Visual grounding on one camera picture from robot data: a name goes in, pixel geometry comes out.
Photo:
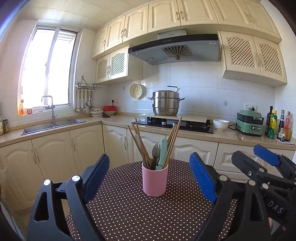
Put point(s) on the wall socket with plug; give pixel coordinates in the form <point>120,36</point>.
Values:
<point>116,101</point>

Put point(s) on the small dark bottle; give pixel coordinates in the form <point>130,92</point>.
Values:
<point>281,138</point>

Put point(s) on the white bowl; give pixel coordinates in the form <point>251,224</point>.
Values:
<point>220,125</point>

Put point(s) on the cream upper kitchen cabinets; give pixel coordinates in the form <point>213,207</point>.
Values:
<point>161,16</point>

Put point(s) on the beige stone countertop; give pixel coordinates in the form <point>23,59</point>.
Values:
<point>231,139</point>

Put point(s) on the metal faucet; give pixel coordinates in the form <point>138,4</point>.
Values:
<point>52,111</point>

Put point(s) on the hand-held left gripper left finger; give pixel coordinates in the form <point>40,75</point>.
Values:
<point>97,176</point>

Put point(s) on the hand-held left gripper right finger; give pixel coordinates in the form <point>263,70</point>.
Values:
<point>203,176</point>

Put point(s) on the brown polka dot tablecloth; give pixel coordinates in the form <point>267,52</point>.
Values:
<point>138,215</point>

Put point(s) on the white wall socket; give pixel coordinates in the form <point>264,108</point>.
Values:
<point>247,106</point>
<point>254,107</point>

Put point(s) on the cream lattice door cabinet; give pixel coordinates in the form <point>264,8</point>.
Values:
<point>240,53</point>
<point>115,63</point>

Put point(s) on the yellow green bottle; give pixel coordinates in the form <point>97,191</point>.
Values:
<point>272,126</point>

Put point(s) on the orange label bottle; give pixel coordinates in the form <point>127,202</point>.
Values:
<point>21,109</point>

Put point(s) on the dark olive oil bottle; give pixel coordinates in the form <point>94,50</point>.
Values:
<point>268,122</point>

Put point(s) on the stainless steel sink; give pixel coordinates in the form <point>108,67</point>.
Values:
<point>39,128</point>

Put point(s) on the cream lower kitchen cabinets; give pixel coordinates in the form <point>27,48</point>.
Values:
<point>53,148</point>

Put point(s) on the clear bottle white label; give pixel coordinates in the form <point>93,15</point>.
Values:
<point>1,127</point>

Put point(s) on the dark sauce bottle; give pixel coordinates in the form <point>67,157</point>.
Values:
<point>281,126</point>

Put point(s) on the grey range hood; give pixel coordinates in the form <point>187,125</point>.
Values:
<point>196,49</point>

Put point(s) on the dark wooden chopstick pair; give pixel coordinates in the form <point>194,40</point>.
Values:
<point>238,135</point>

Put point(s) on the cream kitchen cabinets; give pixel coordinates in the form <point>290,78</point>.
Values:
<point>161,16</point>
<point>53,148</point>

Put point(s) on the black glass gas stove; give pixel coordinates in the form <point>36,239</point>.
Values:
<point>198,128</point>

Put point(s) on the small red jar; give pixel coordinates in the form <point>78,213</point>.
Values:
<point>29,111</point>

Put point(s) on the bunch of wooden chopsticks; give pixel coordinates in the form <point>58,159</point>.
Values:
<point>175,133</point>

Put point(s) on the metal wall rack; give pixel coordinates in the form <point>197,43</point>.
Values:
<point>87,87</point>

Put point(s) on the pink cup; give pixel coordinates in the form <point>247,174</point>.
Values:
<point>155,183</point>

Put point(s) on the stainless steel steamer pot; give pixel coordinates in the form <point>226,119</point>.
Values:
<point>165,106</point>

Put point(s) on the hanging metal whisk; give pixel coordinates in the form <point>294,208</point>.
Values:
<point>91,102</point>

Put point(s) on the stack of white dishes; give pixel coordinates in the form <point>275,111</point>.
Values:
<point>96,113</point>

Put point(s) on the white paper mat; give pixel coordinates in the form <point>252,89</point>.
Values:
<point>290,143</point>

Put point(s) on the hanging metal skimmer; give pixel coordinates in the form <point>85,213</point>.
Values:
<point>88,103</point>

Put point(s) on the cream perforated steamer plate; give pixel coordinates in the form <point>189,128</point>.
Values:
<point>135,91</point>

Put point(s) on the red container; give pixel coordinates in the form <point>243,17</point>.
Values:
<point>109,108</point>

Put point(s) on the small dark jar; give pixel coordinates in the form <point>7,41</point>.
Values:
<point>6,127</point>

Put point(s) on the green electric cooker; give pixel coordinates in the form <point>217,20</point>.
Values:
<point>251,128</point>

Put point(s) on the sliding window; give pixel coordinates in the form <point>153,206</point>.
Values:
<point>39,69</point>

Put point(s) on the red sauce bottle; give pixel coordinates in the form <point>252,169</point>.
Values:
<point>288,127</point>

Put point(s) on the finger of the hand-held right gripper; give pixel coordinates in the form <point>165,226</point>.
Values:
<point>266,154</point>
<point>242,162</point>

